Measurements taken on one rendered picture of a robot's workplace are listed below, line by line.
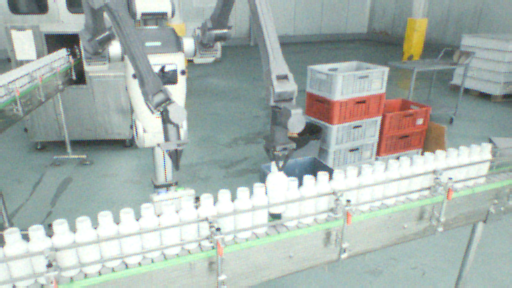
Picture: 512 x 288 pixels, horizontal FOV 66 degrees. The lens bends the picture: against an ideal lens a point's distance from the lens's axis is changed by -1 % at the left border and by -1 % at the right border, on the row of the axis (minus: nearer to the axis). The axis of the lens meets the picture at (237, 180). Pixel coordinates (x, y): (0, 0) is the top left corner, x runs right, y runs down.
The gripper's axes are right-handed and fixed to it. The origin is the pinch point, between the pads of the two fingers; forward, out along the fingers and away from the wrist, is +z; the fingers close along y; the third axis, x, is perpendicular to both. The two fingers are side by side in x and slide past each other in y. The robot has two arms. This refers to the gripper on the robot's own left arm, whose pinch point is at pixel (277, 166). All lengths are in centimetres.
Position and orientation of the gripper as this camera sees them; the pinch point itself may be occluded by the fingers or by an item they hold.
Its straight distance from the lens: 127.5
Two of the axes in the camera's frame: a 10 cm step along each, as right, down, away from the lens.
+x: -9.3, 1.7, -3.4
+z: 0.0, 9.0, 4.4
